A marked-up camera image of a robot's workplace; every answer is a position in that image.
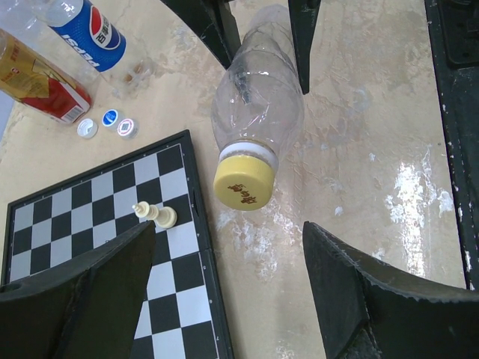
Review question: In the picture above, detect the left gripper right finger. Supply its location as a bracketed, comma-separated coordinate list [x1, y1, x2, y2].
[302, 221, 478, 358]

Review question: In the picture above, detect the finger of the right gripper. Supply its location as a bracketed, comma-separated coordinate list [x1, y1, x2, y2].
[288, 0, 321, 95]
[161, 0, 241, 70]

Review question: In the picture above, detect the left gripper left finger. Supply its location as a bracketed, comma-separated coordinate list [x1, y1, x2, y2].
[1, 221, 155, 358]

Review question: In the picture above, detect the yellow cap clear bottle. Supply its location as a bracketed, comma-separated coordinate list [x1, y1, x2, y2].
[211, 3, 306, 212]

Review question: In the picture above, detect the pepsi label bottle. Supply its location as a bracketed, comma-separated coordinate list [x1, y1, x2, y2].
[29, 0, 126, 73]

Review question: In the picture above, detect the white pepsi bottle cap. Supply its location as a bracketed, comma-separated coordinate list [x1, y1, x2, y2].
[117, 118, 139, 139]

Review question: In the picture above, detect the blue pocari sweat cap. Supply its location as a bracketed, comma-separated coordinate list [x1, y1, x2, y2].
[101, 108, 119, 131]

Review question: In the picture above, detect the amber drink bottle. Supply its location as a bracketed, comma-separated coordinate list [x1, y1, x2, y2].
[1, 31, 92, 124]

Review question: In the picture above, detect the black white chessboard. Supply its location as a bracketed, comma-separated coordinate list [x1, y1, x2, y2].
[1, 131, 234, 358]

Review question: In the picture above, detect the white chess piece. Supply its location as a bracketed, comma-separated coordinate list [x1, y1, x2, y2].
[132, 201, 177, 229]

